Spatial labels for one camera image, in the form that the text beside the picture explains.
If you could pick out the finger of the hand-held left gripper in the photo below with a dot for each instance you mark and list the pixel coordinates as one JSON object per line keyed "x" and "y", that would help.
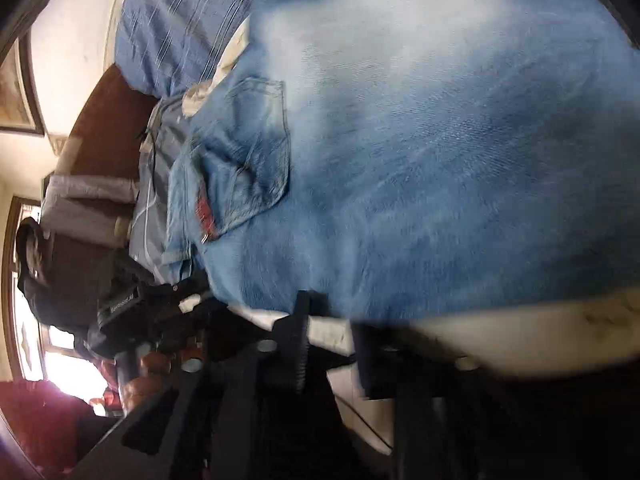
{"x": 176, "y": 294}

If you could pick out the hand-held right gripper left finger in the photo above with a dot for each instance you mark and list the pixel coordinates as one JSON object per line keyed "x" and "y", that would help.
{"x": 300, "y": 342}

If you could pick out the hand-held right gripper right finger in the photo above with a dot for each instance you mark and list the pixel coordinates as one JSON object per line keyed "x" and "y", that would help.
{"x": 369, "y": 362}

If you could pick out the blue denim pants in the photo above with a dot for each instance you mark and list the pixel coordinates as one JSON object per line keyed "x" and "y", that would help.
{"x": 425, "y": 160}

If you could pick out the person's left hand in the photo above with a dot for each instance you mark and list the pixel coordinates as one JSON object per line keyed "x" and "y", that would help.
{"x": 150, "y": 361}

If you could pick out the black bag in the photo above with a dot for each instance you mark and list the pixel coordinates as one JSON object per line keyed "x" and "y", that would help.
{"x": 55, "y": 280}

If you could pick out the wooden framed window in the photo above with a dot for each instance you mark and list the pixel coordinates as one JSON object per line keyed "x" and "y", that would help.
{"x": 25, "y": 345}

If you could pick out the white folded cloths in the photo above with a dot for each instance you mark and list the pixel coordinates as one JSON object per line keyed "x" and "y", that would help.
{"x": 85, "y": 202}

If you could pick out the red cloth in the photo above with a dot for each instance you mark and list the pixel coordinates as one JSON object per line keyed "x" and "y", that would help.
{"x": 45, "y": 422}

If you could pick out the brown wooden headboard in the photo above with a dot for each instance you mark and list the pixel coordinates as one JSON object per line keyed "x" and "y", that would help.
{"x": 110, "y": 125}

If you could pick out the blue plaid blanket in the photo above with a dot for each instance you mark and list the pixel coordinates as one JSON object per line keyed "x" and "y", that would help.
{"x": 175, "y": 20}

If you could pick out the framed wall picture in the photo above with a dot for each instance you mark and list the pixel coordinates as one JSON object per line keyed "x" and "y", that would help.
{"x": 15, "y": 95}

